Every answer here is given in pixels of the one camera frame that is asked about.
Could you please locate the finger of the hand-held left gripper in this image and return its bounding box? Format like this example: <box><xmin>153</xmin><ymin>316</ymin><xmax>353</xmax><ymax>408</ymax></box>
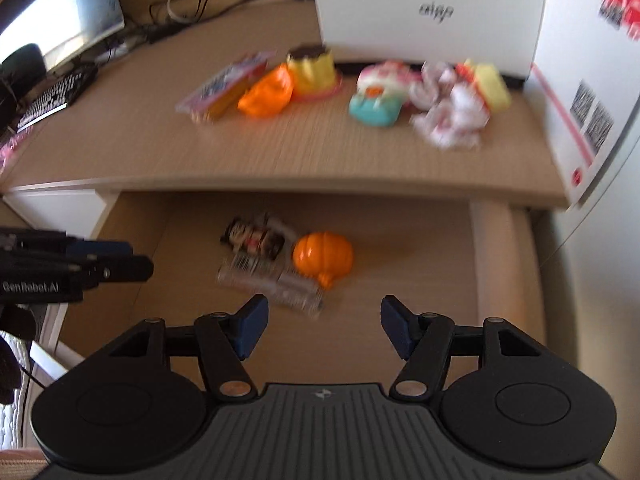
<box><xmin>65</xmin><ymin>238</ymin><xmax>134</xmax><ymax>261</ymax></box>
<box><xmin>67</xmin><ymin>255</ymin><xmax>155</xmax><ymax>289</ymax></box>

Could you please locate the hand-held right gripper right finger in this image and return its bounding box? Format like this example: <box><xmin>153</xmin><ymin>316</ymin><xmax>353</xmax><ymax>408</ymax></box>
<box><xmin>380</xmin><ymin>294</ymin><xmax>546</xmax><ymax>402</ymax></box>

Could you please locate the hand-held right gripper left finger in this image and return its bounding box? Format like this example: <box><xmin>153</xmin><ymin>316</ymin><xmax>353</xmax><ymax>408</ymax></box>
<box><xmin>107</xmin><ymin>294</ymin><xmax>270</xmax><ymax>402</ymax></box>

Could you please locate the clear barcode packet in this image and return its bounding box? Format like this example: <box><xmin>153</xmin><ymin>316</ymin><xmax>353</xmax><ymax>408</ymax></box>
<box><xmin>215</xmin><ymin>252</ymin><xmax>324</xmax><ymax>319</ymax></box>

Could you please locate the wide white desk drawer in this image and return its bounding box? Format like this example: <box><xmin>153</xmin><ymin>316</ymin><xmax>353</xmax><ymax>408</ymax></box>
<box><xmin>60</xmin><ymin>189</ymin><xmax>552</xmax><ymax>386</ymax></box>

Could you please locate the brown white dog toy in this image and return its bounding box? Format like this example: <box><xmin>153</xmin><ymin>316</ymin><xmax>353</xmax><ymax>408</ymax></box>
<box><xmin>219</xmin><ymin>214</ymin><xmax>291</xmax><ymax>261</ymax></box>

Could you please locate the orange pumpkin shell half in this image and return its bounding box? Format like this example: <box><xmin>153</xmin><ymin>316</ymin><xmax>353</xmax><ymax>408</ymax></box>
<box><xmin>292</xmin><ymin>231</ymin><xmax>355</xmax><ymax>290</ymax></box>
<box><xmin>237</xmin><ymin>63</ymin><xmax>295</xmax><ymax>120</ymax></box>

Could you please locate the pink snack packet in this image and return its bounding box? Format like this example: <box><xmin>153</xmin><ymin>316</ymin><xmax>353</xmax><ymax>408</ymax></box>
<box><xmin>174</xmin><ymin>52</ymin><xmax>279</xmax><ymax>124</ymax></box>

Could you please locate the pink white wrapper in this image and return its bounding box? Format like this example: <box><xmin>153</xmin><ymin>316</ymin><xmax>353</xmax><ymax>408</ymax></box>
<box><xmin>409</xmin><ymin>60</ymin><xmax>491</xmax><ymax>151</ymax></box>

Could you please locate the teal and pink toy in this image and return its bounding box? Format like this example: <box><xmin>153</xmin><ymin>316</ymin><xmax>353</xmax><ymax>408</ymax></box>
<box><xmin>348</xmin><ymin>59</ymin><xmax>424</xmax><ymax>129</ymax></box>

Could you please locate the yellow pudding toy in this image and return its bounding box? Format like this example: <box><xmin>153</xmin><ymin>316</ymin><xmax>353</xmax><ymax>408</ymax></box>
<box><xmin>285</xmin><ymin>44</ymin><xmax>344</xmax><ymax>101</ymax></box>

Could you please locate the person's left hand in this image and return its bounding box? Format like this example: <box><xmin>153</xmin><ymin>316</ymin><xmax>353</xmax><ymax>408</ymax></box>
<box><xmin>0</xmin><ymin>305</ymin><xmax>37</xmax><ymax>407</ymax></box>

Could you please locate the narrow white desk drawer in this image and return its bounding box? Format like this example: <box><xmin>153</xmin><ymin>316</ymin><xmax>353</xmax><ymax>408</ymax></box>
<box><xmin>2</xmin><ymin>187</ymin><xmax>121</xmax><ymax>241</ymax></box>

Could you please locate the black keyboard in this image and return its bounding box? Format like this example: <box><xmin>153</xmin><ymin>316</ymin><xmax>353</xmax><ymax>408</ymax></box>
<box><xmin>17</xmin><ymin>64</ymin><xmax>99</xmax><ymax>134</ymax></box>

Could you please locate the dark round object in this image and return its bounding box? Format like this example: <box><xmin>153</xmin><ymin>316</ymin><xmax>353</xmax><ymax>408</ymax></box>
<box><xmin>0</xmin><ymin>43</ymin><xmax>47</xmax><ymax>128</ymax></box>

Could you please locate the black power adapter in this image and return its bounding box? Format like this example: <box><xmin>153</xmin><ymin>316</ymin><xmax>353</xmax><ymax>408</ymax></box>
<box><xmin>144</xmin><ymin>24</ymin><xmax>184</xmax><ymax>44</ymax></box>

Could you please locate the black computer monitor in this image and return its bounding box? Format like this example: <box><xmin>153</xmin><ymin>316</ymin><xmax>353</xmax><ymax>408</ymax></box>
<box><xmin>0</xmin><ymin>0</ymin><xmax>126</xmax><ymax>74</ymax></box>

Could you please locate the white cardboard box red print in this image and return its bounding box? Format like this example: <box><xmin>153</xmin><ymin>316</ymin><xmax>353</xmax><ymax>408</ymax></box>
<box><xmin>529</xmin><ymin>0</ymin><xmax>640</xmax><ymax>207</ymax></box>

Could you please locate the white computer case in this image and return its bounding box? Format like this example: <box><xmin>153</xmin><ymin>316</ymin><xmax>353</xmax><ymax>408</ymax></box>
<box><xmin>307</xmin><ymin>0</ymin><xmax>551</xmax><ymax>84</ymax></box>

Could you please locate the grey looped cable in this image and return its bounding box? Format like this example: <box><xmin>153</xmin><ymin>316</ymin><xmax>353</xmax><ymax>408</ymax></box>
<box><xmin>167</xmin><ymin>0</ymin><xmax>211</xmax><ymax>24</ymax></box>

